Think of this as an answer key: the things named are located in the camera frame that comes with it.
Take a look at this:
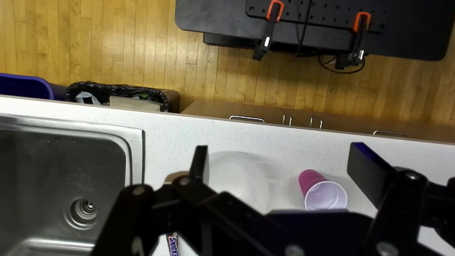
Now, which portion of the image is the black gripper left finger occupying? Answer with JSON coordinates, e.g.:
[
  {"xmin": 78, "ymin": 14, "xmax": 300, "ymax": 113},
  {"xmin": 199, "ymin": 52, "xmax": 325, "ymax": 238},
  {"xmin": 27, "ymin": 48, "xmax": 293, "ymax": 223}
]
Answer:
[{"xmin": 91, "ymin": 143, "xmax": 267, "ymax": 256}]

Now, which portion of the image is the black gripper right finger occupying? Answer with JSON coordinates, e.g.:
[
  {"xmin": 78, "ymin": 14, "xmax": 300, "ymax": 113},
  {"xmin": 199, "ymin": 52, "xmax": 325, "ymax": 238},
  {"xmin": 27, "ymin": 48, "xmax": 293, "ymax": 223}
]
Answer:
[{"xmin": 347, "ymin": 140, "xmax": 455, "ymax": 256}]

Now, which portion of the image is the brown chocolate bar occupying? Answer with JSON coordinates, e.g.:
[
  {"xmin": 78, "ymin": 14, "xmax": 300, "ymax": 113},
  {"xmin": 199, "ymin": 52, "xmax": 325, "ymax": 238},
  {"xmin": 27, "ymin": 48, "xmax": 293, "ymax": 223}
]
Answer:
[{"xmin": 162, "ymin": 169, "xmax": 190, "ymax": 256}]

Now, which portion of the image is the clear plastic bowl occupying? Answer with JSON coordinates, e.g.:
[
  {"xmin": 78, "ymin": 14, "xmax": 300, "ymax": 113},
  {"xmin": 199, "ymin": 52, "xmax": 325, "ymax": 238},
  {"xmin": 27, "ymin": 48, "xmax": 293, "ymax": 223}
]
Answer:
[{"xmin": 206, "ymin": 149, "xmax": 285, "ymax": 214}]

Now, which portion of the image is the purple plastic cup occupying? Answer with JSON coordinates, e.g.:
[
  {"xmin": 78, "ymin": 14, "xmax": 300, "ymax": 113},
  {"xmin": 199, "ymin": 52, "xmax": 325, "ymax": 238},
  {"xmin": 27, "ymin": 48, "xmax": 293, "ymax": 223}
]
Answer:
[{"xmin": 297, "ymin": 167, "xmax": 349, "ymax": 211}]

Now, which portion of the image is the stainless steel double sink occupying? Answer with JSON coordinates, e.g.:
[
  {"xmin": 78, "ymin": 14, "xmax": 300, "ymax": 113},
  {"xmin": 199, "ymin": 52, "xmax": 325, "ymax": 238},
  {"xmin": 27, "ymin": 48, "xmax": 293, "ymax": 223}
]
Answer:
[{"xmin": 0, "ymin": 112, "xmax": 146, "ymax": 256}]

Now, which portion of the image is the blue plastic bin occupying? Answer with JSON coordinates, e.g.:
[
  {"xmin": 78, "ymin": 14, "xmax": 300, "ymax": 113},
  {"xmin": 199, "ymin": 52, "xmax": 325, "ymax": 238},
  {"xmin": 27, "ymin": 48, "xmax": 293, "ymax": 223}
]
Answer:
[{"xmin": 0, "ymin": 71, "xmax": 57, "ymax": 100}]

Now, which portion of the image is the metal drawer handle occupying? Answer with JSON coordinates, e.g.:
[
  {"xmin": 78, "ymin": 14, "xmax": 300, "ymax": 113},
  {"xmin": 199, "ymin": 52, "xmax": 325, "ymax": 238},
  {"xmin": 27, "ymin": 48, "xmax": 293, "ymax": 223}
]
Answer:
[{"xmin": 227, "ymin": 113, "xmax": 267, "ymax": 125}]

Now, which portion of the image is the black cable on stand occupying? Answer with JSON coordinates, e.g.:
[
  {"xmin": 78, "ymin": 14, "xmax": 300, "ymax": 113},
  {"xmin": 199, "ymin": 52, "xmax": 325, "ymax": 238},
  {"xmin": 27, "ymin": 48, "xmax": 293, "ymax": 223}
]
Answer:
[{"xmin": 294, "ymin": 0, "xmax": 367, "ymax": 75}]

